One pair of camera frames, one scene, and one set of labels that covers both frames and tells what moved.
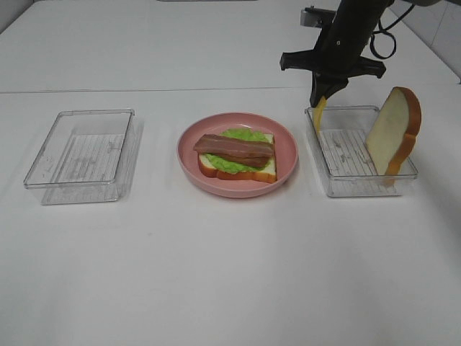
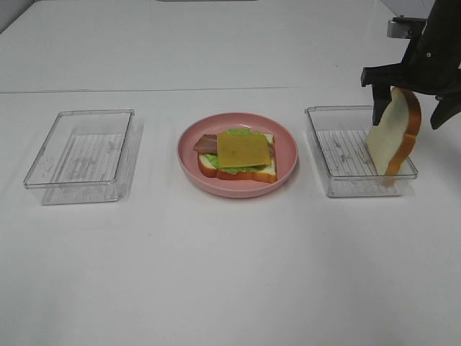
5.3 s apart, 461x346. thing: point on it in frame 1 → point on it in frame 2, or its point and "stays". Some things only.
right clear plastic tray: (346, 161) stays
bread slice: (394, 134) stays
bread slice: (266, 174) stays
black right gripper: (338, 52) → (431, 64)
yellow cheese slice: (318, 112) → (242, 149)
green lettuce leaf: (230, 166) stays
